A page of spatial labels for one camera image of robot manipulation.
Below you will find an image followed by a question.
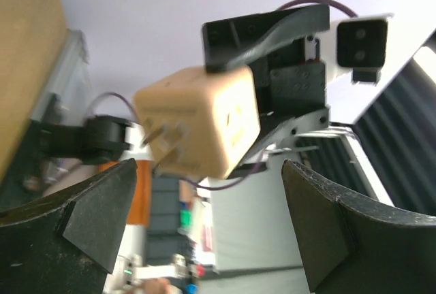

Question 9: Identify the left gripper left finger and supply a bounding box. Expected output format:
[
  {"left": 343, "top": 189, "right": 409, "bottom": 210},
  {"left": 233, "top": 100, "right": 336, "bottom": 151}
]
[{"left": 1, "top": 159, "right": 137, "bottom": 294}]

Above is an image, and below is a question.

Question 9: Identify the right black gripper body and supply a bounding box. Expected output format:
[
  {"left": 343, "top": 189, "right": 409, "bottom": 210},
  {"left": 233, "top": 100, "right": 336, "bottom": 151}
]
[{"left": 249, "top": 35, "right": 326, "bottom": 128}]

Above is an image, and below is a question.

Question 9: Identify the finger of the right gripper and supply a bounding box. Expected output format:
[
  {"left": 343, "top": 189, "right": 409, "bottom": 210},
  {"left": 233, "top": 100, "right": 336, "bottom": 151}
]
[
  {"left": 202, "top": 4, "right": 330, "bottom": 73},
  {"left": 234, "top": 106, "right": 330, "bottom": 178}
]

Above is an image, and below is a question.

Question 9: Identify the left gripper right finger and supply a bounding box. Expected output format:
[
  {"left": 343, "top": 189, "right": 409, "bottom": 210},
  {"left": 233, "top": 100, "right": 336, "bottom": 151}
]
[{"left": 281, "top": 160, "right": 435, "bottom": 293}]

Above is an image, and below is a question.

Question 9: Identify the orange cube plug adapter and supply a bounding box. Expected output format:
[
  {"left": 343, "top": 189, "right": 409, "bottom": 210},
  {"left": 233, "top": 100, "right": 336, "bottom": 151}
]
[{"left": 133, "top": 66, "right": 260, "bottom": 179}]

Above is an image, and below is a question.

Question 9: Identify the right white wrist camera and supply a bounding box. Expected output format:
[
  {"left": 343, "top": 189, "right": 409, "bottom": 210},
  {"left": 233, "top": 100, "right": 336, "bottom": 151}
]
[{"left": 314, "top": 13, "right": 394, "bottom": 84}]

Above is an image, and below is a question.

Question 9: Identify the left aluminium frame rail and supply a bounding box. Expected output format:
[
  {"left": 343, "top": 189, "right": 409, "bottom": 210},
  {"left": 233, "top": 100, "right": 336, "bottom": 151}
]
[{"left": 31, "top": 30, "right": 93, "bottom": 125}]

